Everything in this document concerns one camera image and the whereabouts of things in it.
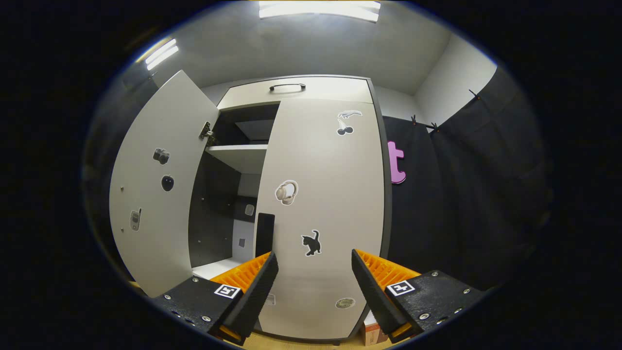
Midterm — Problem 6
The metal cabinet door hinge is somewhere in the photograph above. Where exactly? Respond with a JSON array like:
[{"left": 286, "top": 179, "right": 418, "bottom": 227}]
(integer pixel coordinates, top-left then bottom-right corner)
[{"left": 198, "top": 122, "right": 217, "bottom": 145}]

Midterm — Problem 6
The black backdrop cloth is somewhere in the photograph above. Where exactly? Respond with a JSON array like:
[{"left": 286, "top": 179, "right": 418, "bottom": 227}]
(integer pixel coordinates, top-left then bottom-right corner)
[{"left": 381, "top": 66, "right": 552, "bottom": 292}]

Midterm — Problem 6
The white shoe cabinet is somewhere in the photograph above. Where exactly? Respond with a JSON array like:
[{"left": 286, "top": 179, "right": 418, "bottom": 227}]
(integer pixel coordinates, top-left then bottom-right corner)
[{"left": 187, "top": 74, "right": 393, "bottom": 346}]

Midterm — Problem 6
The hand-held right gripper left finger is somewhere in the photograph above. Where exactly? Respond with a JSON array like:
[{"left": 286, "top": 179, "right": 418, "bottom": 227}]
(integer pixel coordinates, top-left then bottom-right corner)
[{"left": 152, "top": 250, "right": 279, "bottom": 347}]

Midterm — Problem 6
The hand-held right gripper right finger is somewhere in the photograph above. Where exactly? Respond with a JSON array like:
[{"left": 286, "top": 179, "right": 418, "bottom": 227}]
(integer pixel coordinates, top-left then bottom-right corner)
[{"left": 350, "top": 249, "right": 486, "bottom": 348}]

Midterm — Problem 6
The white and orange book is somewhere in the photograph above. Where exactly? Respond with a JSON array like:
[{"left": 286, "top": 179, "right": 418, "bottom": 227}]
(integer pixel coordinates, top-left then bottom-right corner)
[{"left": 361, "top": 310, "right": 389, "bottom": 347}]

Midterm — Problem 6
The white cabinet door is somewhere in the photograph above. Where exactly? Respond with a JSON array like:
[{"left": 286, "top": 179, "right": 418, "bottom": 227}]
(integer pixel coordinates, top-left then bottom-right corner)
[
  {"left": 109, "top": 70, "right": 220, "bottom": 298},
  {"left": 253, "top": 99, "right": 387, "bottom": 341}
]

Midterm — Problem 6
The large ceiling light panel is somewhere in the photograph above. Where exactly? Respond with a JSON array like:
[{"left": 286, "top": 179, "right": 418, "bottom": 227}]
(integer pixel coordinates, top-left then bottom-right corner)
[{"left": 259, "top": 0, "right": 381, "bottom": 23}]

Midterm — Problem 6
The small ceiling light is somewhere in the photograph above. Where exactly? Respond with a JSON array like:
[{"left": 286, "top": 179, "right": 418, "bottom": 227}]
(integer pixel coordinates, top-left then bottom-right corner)
[{"left": 145, "top": 39, "right": 179, "bottom": 71}]

